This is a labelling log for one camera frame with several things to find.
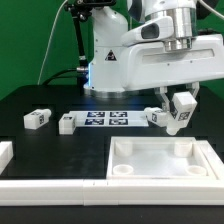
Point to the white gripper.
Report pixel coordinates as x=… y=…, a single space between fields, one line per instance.
x=145 y=62

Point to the white square tabletop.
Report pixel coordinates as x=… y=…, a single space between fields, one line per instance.
x=157 y=158

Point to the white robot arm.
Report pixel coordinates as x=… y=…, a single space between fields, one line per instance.
x=109 y=26

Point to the white marker sheet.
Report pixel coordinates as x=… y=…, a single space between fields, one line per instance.
x=110 y=118

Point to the white U-shaped fence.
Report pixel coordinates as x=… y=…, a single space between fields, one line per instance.
x=119 y=191

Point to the black camera stand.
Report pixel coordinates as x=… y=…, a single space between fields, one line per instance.
x=80 y=11

